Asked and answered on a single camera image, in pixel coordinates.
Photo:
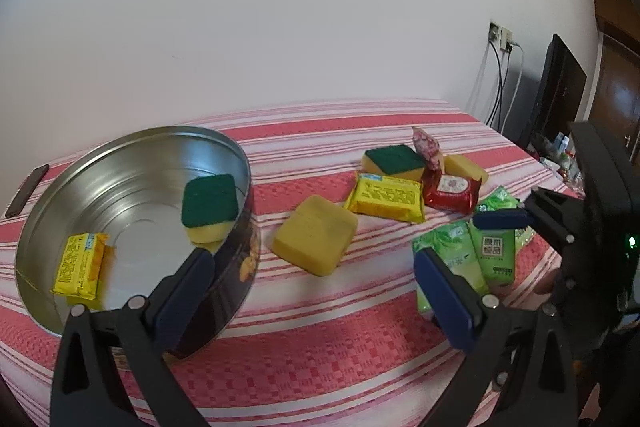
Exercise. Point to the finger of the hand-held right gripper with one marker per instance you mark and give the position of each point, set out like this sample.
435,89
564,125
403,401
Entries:
500,220

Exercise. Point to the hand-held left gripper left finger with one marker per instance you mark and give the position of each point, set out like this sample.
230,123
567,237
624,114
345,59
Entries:
187,292

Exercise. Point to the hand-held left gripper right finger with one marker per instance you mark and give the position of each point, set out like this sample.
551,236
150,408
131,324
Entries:
445,292

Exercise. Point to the green tissue pack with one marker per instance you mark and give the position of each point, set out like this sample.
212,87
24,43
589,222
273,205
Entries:
497,202
492,257
524,237
447,242

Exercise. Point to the large yellow snack packet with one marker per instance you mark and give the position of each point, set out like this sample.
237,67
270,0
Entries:
385,197

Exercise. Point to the round metal tin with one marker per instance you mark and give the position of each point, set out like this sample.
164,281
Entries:
125,187

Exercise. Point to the red snack packet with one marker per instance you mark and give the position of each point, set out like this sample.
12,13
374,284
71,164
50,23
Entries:
450,192

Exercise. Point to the cluster of small bottles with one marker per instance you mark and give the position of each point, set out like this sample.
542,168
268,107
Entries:
560,152

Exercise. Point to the green and yellow sponge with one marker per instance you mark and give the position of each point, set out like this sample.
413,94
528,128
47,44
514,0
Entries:
395,159
210,199

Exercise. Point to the pink patterned snack packet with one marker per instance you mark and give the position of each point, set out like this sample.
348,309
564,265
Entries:
425,144

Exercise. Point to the small yellow snack packet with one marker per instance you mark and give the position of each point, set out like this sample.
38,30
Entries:
80,264

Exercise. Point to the red striped bedspread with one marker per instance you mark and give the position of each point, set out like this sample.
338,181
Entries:
325,332

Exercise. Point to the black monitor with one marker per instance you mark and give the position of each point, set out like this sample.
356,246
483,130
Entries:
560,92

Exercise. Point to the brown wooden door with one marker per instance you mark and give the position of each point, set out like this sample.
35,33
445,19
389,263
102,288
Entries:
615,82

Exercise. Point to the black phone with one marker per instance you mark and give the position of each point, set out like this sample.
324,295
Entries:
27,189

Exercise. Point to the white wall socket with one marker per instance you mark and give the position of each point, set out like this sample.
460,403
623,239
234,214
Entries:
500,36

